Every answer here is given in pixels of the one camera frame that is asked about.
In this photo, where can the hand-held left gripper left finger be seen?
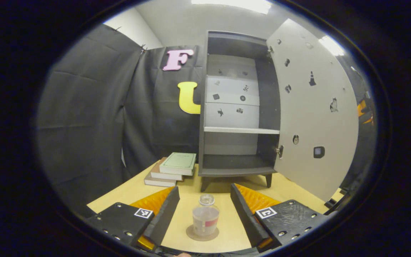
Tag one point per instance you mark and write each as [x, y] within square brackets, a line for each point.
[164, 217]

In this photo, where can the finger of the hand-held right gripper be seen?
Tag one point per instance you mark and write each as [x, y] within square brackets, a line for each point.
[366, 114]

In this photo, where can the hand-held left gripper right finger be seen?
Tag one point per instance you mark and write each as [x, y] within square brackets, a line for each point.
[244, 217]

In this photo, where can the round brown coaster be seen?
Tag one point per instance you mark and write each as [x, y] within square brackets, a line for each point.
[190, 233]

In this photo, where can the clear bottle with red label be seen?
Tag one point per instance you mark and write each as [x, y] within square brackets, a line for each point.
[205, 217]

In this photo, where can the dark grey cabinet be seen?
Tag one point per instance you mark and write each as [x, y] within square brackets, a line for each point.
[234, 160]

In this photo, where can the grey book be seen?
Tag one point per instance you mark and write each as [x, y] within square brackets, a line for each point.
[157, 182]

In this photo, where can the brown book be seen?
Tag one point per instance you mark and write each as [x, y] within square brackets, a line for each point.
[159, 172]

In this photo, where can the green book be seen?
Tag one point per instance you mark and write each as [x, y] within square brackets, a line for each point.
[178, 162]

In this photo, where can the ceiling light panel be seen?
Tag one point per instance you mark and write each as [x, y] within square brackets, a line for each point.
[331, 45]
[232, 5]

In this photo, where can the black backdrop cloth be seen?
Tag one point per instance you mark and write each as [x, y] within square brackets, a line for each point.
[95, 125]

